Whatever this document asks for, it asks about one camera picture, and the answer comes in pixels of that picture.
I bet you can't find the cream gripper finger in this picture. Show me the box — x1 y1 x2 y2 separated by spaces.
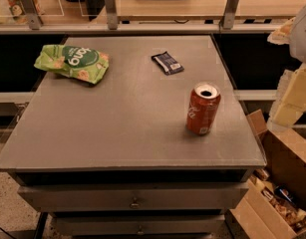
269 63 306 126
267 18 295 45

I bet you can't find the red coke can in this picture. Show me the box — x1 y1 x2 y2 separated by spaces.
186 82 221 135

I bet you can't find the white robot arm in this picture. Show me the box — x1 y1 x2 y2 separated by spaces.
267 5 306 126

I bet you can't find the blue rxbar blueberry bar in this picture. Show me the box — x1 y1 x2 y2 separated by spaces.
151 52 184 76

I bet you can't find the cardboard box with snacks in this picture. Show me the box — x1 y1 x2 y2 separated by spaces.
229 111 306 239

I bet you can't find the upper grey drawer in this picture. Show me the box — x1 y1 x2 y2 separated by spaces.
18 182 248 213

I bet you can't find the grey drawer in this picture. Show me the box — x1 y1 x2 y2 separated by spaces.
53 215 224 236
18 182 248 213

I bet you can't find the green chip bag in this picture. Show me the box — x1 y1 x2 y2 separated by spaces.
34 45 109 85

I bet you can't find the lower grey drawer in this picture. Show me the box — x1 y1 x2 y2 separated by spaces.
53 215 224 236

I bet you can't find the orange snack bag background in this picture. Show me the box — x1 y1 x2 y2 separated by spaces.
7 0 44 23

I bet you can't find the right metal bracket post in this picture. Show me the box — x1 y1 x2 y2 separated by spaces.
220 0 239 29

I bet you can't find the metal bracket post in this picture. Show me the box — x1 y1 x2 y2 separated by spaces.
105 0 119 30
20 0 42 30
220 0 239 29

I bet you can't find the middle metal bracket post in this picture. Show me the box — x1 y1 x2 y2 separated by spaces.
105 0 119 30

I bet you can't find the left metal bracket post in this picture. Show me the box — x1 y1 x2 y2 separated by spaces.
20 0 42 30

